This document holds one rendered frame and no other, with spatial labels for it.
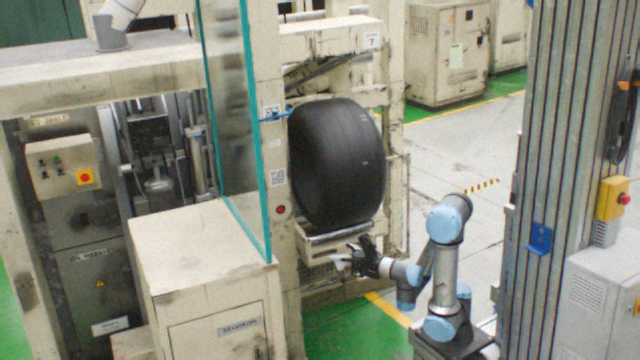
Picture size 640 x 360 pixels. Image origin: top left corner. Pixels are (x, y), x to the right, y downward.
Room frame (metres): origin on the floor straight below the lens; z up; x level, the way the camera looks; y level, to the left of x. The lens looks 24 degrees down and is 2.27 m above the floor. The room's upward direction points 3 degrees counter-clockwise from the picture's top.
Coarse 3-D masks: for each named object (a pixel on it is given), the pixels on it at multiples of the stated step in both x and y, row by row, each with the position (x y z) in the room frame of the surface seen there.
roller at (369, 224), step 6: (360, 222) 2.46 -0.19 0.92; (366, 222) 2.46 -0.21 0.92; (372, 222) 2.46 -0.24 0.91; (342, 228) 2.41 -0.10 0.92; (348, 228) 2.42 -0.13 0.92; (354, 228) 2.42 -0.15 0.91; (360, 228) 2.43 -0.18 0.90; (366, 228) 2.45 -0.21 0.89; (318, 234) 2.37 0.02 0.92; (324, 234) 2.37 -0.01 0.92; (330, 234) 2.38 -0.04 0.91; (336, 234) 2.39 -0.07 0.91; (342, 234) 2.40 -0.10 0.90; (348, 234) 2.41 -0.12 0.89; (312, 240) 2.34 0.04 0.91; (318, 240) 2.35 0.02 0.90; (324, 240) 2.36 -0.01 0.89
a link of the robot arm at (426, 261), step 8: (456, 192) 1.82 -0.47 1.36; (472, 208) 1.79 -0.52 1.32; (424, 248) 1.91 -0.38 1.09; (432, 248) 1.87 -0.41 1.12; (424, 256) 1.89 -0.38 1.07; (432, 256) 1.87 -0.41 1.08; (416, 264) 1.92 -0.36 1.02; (424, 264) 1.89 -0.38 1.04; (432, 264) 1.88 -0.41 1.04; (424, 272) 1.89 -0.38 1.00; (432, 272) 1.89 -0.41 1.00; (424, 280) 1.89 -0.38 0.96
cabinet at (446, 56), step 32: (448, 0) 7.15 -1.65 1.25; (480, 0) 7.10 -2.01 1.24; (416, 32) 7.02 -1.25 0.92; (448, 32) 6.84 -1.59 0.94; (480, 32) 7.11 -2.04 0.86; (416, 64) 7.01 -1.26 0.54; (448, 64) 6.85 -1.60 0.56; (480, 64) 7.13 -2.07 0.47; (416, 96) 7.01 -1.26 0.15; (448, 96) 6.86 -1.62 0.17; (480, 96) 7.18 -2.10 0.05
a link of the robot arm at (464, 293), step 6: (462, 288) 1.85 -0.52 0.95; (468, 288) 1.85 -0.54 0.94; (462, 294) 1.82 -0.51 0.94; (468, 294) 1.82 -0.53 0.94; (462, 300) 1.80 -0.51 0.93; (468, 300) 1.82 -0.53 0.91; (462, 306) 1.78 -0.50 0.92; (468, 306) 1.81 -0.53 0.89; (468, 312) 1.82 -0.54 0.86; (468, 318) 1.82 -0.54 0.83
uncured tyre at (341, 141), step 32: (288, 128) 2.62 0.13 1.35; (320, 128) 2.37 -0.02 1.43; (352, 128) 2.39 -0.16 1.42; (320, 160) 2.30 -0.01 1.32; (352, 160) 2.30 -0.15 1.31; (384, 160) 2.37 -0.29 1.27; (320, 192) 2.30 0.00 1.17; (352, 192) 2.27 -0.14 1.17; (384, 192) 2.36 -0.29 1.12; (320, 224) 2.36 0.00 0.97; (352, 224) 2.42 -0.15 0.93
